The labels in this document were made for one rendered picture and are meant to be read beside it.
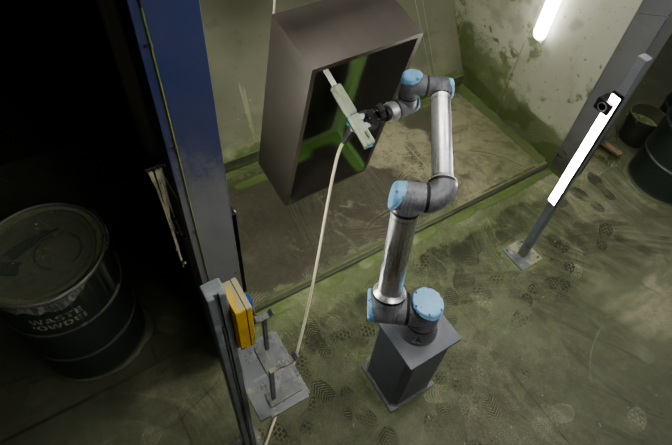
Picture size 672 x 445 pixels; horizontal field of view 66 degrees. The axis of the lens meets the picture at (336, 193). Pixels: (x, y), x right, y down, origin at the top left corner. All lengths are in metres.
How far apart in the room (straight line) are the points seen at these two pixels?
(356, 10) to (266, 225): 1.70
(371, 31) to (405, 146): 1.92
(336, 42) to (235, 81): 1.59
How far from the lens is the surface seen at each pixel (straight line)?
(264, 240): 3.52
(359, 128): 2.19
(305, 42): 2.28
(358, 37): 2.36
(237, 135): 3.82
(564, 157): 4.34
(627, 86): 2.83
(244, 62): 3.81
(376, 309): 2.34
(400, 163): 4.05
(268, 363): 2.30
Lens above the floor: 2.94
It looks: 50 degrees down
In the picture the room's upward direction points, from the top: 6 degrees clockwise
